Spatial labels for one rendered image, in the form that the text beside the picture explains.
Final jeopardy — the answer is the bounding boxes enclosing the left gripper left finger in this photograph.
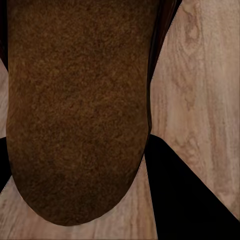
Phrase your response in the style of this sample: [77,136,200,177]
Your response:
[0,137,12,193]

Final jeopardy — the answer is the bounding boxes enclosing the sandal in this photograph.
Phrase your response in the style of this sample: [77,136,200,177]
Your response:
[0,0,183,227]

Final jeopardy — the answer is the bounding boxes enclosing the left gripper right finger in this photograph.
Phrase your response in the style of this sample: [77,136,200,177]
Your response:
[144,134,240,240]

